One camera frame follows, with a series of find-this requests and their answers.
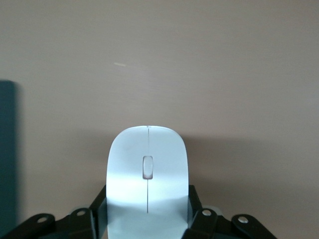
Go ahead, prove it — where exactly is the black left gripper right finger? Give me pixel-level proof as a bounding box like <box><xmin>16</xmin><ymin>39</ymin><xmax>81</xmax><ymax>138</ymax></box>
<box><xmin>183</xmin><ymin>184</ymin><xmax>277</xmax><ymax>239</ymax></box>

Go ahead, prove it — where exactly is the white computer mouse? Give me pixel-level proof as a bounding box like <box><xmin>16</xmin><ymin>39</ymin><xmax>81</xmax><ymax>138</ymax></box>
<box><xmin>105</xmin><ymin>124</ymin><xmax>189</xmax><ymax>239</ymax></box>

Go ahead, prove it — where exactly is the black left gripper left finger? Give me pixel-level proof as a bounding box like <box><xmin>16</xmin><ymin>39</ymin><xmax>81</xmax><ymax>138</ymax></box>
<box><xmin>0</xmin><ymin>185</ymin><xmax>109</xmax><ymax>239</ymax></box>

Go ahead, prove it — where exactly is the black mouse pad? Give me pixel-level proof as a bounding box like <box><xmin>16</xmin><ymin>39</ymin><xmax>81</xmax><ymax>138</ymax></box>
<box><xmin>0</xmin><ymin>79</ymin><xmax>22</xmax><ymax>226</ymax></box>

